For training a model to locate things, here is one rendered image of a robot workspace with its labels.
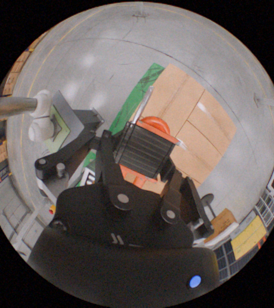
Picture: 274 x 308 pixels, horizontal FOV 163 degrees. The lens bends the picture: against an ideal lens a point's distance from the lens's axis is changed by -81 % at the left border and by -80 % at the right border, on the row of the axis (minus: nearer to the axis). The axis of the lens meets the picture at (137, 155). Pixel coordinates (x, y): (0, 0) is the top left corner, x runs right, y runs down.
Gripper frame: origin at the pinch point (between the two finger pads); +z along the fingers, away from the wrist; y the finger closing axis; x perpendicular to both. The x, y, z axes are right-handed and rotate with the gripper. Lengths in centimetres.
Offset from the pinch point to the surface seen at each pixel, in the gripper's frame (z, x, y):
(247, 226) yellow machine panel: 50, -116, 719
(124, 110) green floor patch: 124, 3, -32
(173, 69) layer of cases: 70, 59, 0
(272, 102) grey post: 54, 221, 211
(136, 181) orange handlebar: -0.2, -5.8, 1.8
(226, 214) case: 51, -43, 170
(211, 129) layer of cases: 70, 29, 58
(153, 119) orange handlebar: -0.3, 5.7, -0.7
